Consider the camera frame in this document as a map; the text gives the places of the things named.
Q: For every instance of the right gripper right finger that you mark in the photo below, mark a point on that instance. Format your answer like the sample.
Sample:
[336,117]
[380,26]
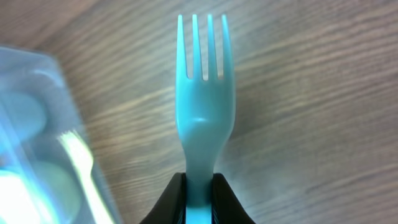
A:
[226,208]

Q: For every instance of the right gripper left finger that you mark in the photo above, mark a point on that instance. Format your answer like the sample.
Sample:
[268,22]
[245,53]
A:
[170,207]

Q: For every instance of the light blue plastic fork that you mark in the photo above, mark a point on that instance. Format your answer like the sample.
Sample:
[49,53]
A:
[205,114]

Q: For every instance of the yellow plastic fork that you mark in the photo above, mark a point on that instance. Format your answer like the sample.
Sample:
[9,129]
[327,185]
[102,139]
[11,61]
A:
[83,161]

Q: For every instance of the light blue bowl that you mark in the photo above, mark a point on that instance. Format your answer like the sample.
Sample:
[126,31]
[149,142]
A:
[51,196]

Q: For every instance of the clear plastic container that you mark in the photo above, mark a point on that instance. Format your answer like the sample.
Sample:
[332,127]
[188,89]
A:
[40,75]

